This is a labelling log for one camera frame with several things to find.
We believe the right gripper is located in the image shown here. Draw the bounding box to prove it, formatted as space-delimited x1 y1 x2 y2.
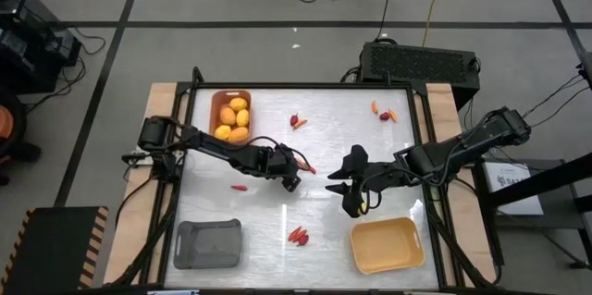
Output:
325 144 385 219

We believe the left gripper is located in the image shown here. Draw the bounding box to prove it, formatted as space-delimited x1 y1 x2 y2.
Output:
266 144 310 193

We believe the yellow lemon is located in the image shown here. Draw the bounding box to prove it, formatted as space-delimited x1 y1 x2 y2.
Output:
228 96 249 113

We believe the yellow plastic basket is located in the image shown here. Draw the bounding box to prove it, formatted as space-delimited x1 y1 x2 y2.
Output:
349 216 426 276

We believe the orange plastic basket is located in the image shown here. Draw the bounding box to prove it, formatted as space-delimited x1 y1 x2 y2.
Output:
208 89 253 146

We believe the grey plastic basket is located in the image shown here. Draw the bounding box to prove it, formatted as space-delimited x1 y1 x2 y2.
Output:
173 218 243 271

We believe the black computer case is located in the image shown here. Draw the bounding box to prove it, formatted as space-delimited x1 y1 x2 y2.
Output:
359 41 481 111

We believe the wooden base board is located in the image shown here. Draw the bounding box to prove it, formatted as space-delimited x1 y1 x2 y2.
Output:
102 81 500 287

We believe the white printed paper sign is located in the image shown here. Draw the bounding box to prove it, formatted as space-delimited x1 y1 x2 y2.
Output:
483 161 545 216

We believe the black metal strut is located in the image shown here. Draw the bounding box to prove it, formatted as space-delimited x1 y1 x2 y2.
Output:
485 152 592 209

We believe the hazard-striped black floor mat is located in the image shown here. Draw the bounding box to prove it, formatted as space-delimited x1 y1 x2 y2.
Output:
0 205 110 295

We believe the black equipment cart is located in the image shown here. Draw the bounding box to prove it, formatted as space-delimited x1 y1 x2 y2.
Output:
0 0 83 95

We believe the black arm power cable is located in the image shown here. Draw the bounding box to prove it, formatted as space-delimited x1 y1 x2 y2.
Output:
520 72 592 130

